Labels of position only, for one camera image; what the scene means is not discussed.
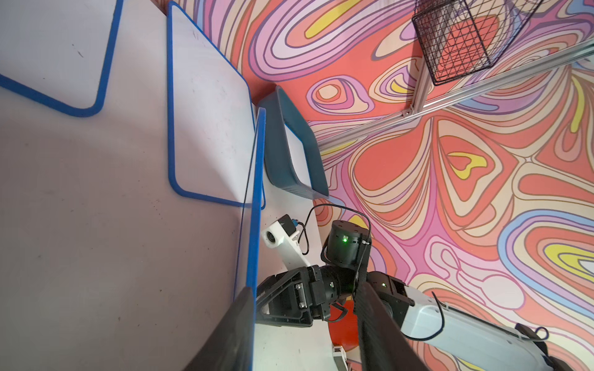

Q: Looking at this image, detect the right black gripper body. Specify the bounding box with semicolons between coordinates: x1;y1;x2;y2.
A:
256;265;356;327

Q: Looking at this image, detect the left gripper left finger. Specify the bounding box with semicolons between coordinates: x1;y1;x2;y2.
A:
183;287;255;370

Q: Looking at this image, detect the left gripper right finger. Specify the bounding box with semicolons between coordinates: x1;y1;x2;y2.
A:
354;282;427;371

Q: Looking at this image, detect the blue-framed whiteboard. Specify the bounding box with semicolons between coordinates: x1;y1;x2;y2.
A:
166;2;256;207
1;0;124;117
234;108;266;370

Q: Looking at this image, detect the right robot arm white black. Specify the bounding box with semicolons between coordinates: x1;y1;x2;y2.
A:
256;216;569;370

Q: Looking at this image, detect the teal plastic storage box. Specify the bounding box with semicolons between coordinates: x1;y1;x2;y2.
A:
258;86;329;199

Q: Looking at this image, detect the red plastic cup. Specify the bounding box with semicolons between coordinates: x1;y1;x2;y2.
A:
328;300;359;351

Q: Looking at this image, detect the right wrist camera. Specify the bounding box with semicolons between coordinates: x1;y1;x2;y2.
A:
261;214;311;271

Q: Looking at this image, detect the back black wire basket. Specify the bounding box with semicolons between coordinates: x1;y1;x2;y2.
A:
411;0;542;86

